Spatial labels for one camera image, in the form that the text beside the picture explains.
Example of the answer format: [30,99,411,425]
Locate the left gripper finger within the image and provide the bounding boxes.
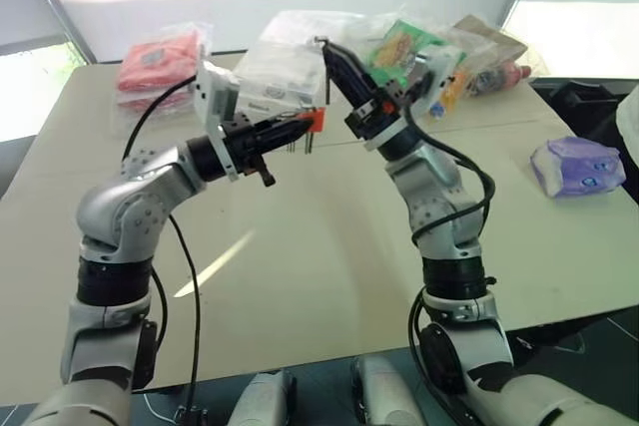
[253,116,314,136]
[252,130,308,154]

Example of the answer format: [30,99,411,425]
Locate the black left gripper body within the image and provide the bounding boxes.
[222,115,278,189]

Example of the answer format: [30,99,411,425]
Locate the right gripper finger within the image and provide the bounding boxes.
[328,42,379,97]
[321,44,370,113]

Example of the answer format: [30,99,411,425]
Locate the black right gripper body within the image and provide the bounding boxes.
[343,80,413,141]

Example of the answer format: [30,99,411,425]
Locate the red hex key holder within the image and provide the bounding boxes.
[285,106,327,155]

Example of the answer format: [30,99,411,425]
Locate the clear bag with white box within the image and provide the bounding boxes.
[232,9,350,118]

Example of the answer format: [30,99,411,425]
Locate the green snack bag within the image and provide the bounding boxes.
[362,19,467,83]

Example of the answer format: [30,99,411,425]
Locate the orange packet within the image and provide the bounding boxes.
[427,66,472,120]

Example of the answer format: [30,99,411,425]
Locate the red packets in clear bag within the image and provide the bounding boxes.
[113,21,213,123]

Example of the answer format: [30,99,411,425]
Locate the pink bottle in clear bag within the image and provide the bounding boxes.
[466,59,533,98]

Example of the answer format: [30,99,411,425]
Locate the black furniture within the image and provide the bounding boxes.
[529,75,639,149]

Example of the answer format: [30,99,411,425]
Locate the purple tissue pack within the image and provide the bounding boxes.
[529,136,627,200]

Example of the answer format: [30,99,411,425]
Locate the white cloth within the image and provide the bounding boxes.
[615,90,639,149]

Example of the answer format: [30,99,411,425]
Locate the silver robot leg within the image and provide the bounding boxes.
[230,368,299,426]
[349,354,425,426]

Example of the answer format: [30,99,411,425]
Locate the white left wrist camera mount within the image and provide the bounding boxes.
[193,60,243,183]

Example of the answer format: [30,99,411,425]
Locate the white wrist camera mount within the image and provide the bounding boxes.
[411,50,461,119]
[193,60,243,183]

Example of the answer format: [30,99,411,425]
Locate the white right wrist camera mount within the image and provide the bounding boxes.
[411,50,461,119]

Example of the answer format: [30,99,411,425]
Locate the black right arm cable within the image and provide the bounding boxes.
[404,66,497,422]

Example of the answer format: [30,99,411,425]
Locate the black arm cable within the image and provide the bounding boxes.
[404,66,497,422]
[121,74,209,426]

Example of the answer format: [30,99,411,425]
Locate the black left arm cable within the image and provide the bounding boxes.
[121,74,209,426]

